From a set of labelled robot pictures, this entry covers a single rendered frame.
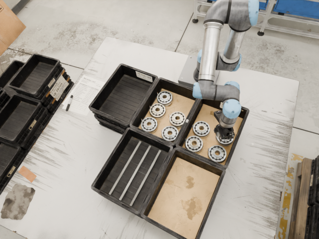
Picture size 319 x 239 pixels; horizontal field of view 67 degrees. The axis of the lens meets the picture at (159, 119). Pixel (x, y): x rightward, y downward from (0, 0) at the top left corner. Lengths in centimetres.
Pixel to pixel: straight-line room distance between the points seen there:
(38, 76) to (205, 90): 176
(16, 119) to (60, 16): 190
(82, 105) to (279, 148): 138
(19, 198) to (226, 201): 125
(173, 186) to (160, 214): 16
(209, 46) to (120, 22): 244
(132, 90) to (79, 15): 233
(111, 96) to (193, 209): 90
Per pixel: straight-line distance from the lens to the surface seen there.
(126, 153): 146
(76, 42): 343
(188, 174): 139
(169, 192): 137
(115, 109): 162
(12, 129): 248
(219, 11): 124
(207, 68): 117
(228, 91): 116
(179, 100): 159
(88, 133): 174
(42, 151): 182
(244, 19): 126
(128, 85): 171
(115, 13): 368
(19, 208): 176
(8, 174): 240
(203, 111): 155
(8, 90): 292
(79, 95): 193
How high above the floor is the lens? 217
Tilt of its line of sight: 61 degrees down
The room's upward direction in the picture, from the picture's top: 9 degrees counter-clockwise
